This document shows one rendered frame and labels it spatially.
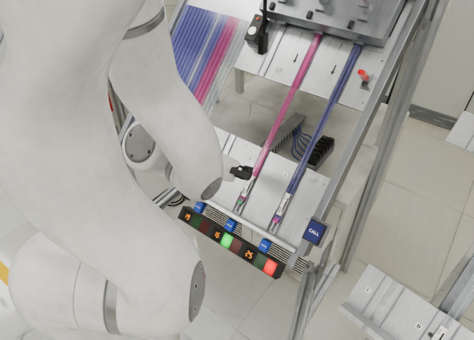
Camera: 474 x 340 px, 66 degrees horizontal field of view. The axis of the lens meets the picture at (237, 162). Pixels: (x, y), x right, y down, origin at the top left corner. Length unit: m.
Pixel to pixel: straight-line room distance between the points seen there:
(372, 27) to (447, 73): 1.79
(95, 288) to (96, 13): 0.31
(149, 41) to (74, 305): 0.30
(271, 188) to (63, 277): 0.62
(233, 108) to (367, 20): 0.77
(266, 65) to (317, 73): 0.15
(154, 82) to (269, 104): 1.15
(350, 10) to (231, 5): 0.38
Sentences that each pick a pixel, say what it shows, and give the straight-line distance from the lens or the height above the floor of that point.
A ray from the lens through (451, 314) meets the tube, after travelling 0.84.
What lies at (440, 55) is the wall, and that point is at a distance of 2.67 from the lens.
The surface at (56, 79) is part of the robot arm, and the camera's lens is 0.23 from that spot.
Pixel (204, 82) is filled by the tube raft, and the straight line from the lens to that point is 1.10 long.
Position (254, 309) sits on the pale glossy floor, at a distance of 1.64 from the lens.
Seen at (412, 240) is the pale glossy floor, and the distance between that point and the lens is 2.02.
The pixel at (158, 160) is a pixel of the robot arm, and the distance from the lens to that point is 0.56.
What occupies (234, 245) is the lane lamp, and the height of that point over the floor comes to 0.66.
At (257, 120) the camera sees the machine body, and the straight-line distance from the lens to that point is 1.49.
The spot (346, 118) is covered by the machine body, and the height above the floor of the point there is 0.62.
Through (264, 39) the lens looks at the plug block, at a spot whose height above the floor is 1.15.
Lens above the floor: 1.47
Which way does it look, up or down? 42 degrees down
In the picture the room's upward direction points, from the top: straight up
